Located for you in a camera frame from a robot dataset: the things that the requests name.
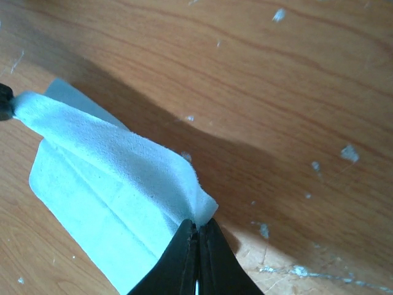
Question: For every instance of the light blue cleaning cloth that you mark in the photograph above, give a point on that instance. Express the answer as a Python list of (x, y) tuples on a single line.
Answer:
[(119, 195)]

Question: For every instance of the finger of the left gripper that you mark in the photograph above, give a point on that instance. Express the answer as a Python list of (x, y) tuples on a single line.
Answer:
[(6, 106)]

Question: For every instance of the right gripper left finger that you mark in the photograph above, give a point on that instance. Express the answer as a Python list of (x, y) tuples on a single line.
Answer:
[(176, 272)]

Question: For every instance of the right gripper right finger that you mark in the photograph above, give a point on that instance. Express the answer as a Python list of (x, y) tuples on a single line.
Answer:
[(220, 272)]

